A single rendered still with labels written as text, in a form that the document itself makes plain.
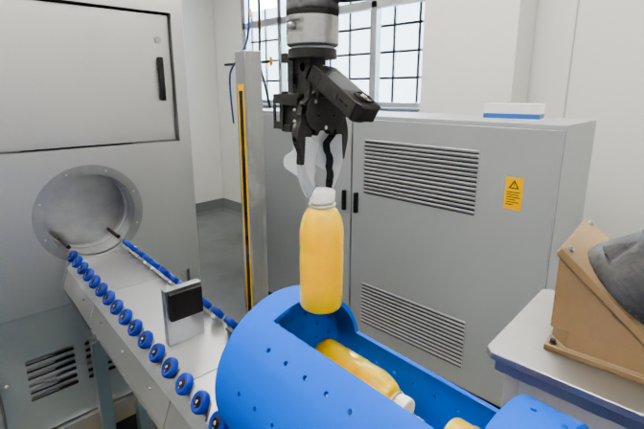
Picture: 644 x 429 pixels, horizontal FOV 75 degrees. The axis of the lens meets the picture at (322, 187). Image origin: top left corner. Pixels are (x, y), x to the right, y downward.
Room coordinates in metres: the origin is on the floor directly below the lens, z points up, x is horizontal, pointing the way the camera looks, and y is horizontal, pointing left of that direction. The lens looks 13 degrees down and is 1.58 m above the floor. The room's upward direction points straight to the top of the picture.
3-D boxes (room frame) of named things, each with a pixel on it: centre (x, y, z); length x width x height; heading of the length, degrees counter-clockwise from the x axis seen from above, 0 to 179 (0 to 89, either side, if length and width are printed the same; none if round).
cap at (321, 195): (0.62, 0.00, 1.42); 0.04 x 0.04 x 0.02
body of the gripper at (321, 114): (0.64, 0.02, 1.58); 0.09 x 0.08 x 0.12; 43
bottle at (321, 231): (0.62, 0.00, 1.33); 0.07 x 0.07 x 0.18
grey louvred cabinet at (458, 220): (2.57, -0.34, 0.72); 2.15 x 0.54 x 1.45; 46
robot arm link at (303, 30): (0.63, 0.02, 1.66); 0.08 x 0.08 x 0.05
